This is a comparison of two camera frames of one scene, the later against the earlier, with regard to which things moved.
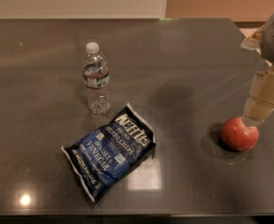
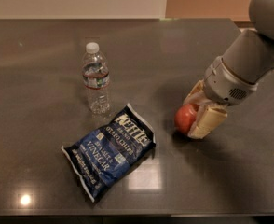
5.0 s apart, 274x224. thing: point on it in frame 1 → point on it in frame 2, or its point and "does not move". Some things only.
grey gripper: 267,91 → 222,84
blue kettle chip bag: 106,155 does not move
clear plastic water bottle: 96,79 does not move
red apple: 236,135 → 184,118
